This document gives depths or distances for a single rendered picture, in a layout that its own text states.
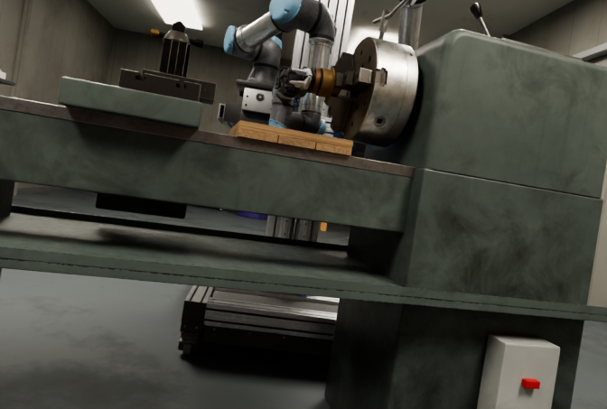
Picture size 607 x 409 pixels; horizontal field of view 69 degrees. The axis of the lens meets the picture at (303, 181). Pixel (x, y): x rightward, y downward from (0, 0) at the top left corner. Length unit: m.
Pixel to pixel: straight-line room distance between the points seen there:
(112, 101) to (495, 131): 0.98
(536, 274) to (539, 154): 0.34
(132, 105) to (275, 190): 0.39
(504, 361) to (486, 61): 0.80
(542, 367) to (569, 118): 0.70
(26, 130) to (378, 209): 0.87
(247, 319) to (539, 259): 1.11
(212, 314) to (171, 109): 1.06
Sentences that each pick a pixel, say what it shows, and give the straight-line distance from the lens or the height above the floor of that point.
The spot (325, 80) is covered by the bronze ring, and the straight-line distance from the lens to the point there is 1.32.
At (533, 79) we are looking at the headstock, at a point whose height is 1.16.
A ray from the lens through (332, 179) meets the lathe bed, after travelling 1.17.
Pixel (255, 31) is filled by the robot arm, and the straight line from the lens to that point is 1.84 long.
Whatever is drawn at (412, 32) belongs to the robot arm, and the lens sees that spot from 1.97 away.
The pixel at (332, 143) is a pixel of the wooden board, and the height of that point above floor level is 0.89.
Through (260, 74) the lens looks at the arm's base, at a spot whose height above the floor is 1.21.
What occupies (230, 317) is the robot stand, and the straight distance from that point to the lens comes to 1.92.
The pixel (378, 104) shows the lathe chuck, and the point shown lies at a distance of 1.25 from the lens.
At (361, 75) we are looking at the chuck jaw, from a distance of 1.25.
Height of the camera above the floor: 0.78
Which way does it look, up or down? level
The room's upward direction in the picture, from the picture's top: 9 degrees clockwise
